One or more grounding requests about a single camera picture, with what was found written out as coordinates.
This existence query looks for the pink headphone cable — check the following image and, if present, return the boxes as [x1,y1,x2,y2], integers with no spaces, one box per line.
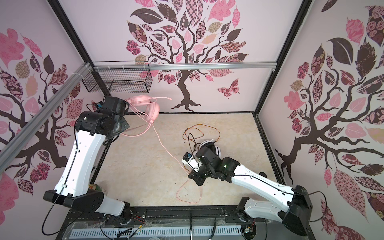
[128,101,203,205]

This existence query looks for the pink headphones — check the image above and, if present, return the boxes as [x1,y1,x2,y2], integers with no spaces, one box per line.
[122,95,172,138]

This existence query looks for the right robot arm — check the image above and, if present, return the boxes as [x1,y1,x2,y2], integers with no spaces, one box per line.
[182,147,313,237]

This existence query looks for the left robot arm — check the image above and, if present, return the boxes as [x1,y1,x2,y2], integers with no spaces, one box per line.
[43,97,132,225]

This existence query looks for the white black headphones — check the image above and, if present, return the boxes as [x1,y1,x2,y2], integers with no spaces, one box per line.
[198,139,222,158]

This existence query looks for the green drink can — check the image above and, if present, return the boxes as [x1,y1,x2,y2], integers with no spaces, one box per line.
[89,184,106,193]

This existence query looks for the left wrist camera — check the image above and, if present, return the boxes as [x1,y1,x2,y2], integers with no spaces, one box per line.
[91,102,103,112]

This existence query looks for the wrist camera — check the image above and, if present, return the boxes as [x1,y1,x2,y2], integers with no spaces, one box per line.
[182,153,201,172]
[91,102,103,112]

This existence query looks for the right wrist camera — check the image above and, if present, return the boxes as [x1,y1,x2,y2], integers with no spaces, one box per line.
[182,153,201,172]

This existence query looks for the black wire basket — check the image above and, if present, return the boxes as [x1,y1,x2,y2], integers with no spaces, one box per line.
[82,60,153,94]

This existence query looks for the orange red headphone cable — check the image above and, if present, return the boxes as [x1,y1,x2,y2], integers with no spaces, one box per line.
[182,123,221,173]

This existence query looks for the aluminium rail left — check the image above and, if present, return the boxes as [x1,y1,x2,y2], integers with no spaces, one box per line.
[1,63,92,173]

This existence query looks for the aluminium rail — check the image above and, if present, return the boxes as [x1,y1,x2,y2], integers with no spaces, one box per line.
[1,63,92,173]
[93,61,277,71]

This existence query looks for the aluminium rail back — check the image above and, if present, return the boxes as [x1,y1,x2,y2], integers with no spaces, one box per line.
[93,61,277,71]

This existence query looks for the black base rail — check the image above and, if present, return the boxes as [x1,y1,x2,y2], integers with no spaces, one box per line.
[56,205,302,240]

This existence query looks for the white cable duct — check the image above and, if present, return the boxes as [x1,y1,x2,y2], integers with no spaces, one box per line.
[68,226,243,240]

